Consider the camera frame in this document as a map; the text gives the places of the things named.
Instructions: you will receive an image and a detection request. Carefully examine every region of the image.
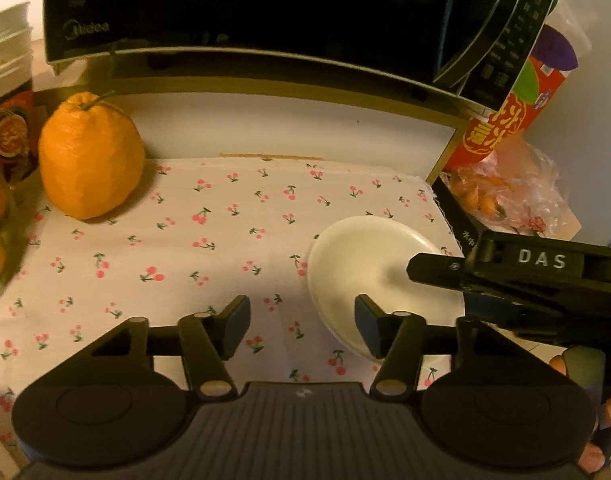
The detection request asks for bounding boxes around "red and yellow carton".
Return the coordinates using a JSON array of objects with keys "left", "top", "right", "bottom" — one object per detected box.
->
[{"left": 443, "top": 55, "right": 569, "bottom": 173}]

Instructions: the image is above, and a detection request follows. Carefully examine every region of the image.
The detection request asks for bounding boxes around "white plate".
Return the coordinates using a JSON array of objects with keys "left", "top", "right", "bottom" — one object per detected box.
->
[{"left": 307, "top": 215, "right": 467, "bottom": 361}]

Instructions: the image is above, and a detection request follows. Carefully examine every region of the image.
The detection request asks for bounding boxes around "yellow-edged white board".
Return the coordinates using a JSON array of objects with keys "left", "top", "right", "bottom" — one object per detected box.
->
[{"left": 32, "top": 75, "right": 467, "bottom": 183}]

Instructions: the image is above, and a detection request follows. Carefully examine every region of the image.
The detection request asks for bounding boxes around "cherry print tablecloth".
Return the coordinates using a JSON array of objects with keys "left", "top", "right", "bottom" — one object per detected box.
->
[{"left": 0, "top": 157, "right": 466, "bottom": 461}]

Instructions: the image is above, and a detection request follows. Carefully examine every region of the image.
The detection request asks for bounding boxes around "clear glass fruit bowl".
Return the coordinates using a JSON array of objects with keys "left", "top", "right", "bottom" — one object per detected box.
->
[{"left": 0, "top": 150, "right": 23, "bottom": 311}]

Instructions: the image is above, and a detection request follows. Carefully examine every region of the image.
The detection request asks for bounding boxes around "black microwave oven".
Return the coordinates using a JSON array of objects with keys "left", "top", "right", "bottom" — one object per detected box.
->
[{"left": 42, "top": 0, "right": 566, "bottom": 111}]

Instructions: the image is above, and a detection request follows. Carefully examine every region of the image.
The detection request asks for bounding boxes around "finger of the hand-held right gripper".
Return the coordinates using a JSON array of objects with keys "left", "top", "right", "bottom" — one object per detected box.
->
[{"left": 407, "top": 252, "right": 469, "bottom": 288}]

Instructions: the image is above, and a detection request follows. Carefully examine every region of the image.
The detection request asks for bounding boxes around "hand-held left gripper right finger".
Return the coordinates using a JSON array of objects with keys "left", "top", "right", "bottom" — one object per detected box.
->
[{"left": 354, "top": 294, "right": 511, "bottom": 396}]

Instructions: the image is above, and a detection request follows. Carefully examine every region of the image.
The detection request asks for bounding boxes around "stack of white containers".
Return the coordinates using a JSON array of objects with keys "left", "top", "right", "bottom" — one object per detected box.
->
[{"left": 0, "top": 2, "right": 34, "bottom": 106}]

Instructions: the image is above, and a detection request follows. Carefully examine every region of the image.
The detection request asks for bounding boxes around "large orange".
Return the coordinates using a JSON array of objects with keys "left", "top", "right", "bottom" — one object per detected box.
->
[{"left": 38, "top": 90, "right": 146, "bottom": 221}]

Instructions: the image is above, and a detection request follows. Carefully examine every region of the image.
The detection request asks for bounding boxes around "clear bag with purple item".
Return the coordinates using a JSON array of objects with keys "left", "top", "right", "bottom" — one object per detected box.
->
[{"left": 533, "top": 0, "right": 599, "bottom": 81}]

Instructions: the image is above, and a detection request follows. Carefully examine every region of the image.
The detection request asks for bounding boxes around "red patterned box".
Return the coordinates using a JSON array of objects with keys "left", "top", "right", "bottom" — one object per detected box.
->
[{"left": 0, "top": 92, "right": 40, "bottom": 181}]

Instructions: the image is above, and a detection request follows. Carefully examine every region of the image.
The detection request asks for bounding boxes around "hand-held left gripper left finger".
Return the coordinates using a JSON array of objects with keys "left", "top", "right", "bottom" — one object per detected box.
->
[{"left": 88, "top": 294, "right": 252, "bottom": 402}]

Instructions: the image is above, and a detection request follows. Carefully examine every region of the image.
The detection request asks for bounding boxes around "plastic bag of tangerines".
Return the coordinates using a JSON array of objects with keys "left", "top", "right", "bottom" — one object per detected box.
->
[{"left": 445, "top": 140, "right": 583, "bottom": 241}]

